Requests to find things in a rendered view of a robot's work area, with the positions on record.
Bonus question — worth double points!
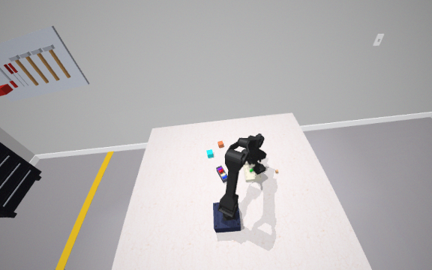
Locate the teal cube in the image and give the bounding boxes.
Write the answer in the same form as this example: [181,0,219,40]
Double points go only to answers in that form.
[207,149,214,158]

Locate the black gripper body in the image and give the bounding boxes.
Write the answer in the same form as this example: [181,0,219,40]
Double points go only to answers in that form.
[241,149,266,175]

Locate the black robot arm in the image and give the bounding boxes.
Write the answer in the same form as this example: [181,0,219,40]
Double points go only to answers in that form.
[217,133,267,221]

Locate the shallow beige tray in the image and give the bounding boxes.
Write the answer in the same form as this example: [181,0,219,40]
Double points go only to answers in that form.
[244,163,262,182]

